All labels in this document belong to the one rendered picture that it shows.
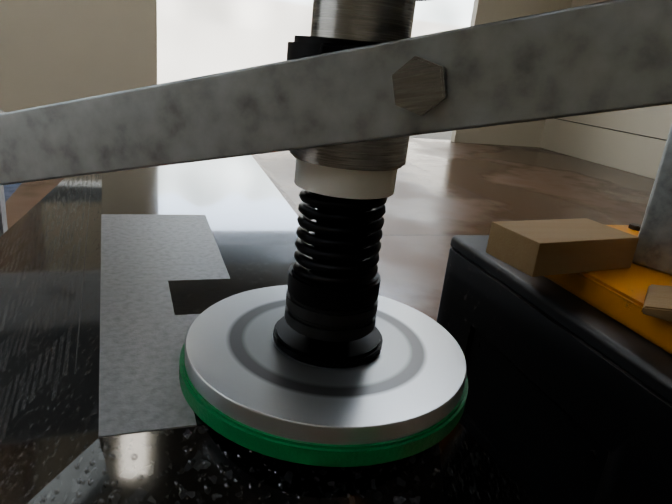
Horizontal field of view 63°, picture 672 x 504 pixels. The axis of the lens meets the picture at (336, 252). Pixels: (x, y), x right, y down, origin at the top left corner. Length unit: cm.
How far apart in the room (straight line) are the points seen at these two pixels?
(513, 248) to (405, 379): 46
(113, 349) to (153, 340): 3
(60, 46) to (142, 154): 732
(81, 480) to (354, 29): 31
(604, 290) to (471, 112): 58
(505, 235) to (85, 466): 63
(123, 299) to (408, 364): 28
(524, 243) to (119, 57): 708
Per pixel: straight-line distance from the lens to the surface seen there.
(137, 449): 38
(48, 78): 774
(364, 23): 35
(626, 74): 30
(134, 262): 64
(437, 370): 41
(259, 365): 39
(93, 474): 38
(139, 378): 43
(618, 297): 83
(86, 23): 767
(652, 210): 96
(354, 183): 35
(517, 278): 91
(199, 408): 38
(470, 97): 30
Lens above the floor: 103
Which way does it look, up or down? 19 degrees down
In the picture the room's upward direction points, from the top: 6 degrees clockwise
